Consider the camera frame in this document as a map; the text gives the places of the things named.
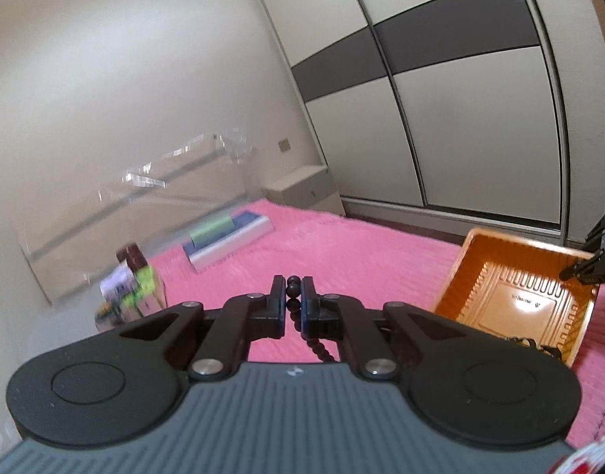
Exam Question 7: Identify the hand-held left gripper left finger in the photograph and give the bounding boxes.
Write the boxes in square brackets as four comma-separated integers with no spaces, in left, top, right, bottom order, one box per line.
[119,275,288,382]

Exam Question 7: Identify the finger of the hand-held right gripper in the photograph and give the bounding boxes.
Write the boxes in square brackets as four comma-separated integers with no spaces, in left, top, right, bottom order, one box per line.
[584,211,605,252]
[559,248,605,286]

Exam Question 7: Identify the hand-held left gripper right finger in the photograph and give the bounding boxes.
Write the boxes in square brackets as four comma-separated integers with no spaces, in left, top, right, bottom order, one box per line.
[301,276,473,382]

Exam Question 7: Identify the single dark bead string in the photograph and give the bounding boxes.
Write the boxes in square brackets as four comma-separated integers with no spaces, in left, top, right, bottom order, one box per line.
[285,275,343,365]

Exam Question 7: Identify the orange plastic tray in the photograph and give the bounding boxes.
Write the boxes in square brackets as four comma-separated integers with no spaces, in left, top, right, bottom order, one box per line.
[433,227,602,369]

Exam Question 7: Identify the pink fluffy blanket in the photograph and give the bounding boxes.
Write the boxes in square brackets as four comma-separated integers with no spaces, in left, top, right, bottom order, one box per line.
[144,197,605,460]

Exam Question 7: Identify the flat blue box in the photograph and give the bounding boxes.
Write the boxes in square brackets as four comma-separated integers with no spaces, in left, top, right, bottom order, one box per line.
[184,211,262,254]

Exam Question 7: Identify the long green box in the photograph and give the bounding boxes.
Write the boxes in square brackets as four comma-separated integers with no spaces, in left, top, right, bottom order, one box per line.
[190,217,237,248]

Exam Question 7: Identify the beige nightstand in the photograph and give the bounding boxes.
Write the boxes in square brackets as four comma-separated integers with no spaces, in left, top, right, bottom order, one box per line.
[263,165,345,216]

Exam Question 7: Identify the brown box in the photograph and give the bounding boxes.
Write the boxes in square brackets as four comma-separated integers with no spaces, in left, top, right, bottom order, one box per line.
[115,243,148,270]

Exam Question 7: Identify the sliding door wardrobe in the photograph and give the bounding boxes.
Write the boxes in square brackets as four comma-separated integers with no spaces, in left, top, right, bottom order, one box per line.
[253,0,605,254]

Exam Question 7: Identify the red patterned clothing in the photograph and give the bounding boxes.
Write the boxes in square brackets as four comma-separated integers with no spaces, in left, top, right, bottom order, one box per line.
[549,432,605,474]

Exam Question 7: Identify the plastic wrapped headboard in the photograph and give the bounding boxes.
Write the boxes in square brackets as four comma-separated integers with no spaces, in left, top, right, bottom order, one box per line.
[18,131,264,307]

